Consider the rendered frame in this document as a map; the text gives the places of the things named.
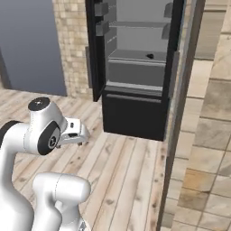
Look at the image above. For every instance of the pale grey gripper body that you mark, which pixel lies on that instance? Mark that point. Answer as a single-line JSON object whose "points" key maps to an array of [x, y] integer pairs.
{"points": [[78, 136]]}

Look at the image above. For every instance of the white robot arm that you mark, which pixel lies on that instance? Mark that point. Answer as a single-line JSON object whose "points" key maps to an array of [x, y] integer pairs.
{"points": [[18, 141]]}

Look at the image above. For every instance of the dark purple eggplant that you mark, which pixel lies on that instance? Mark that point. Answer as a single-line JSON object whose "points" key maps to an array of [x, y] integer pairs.
{"points": [[149, 55]]}

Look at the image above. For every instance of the black fridge freezer drawer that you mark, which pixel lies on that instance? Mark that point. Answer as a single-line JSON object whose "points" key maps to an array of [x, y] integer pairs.
{"points": [[132, 115]]}

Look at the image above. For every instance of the black fridge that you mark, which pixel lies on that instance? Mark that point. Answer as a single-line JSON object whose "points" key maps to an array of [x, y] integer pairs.
{"points": [[135, 75]]}

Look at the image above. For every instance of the black fridge door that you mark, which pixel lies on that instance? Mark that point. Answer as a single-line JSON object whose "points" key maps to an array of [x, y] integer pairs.
{"points": [[95, 54]]}

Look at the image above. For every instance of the grey fridge crisper drawer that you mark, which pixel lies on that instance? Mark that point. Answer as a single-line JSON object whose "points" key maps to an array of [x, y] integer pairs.
{"points": [[135, 72]]}

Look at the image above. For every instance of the grey fridge shelf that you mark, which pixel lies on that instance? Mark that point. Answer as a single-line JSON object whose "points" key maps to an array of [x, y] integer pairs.
{"points": [[138, 24]]}

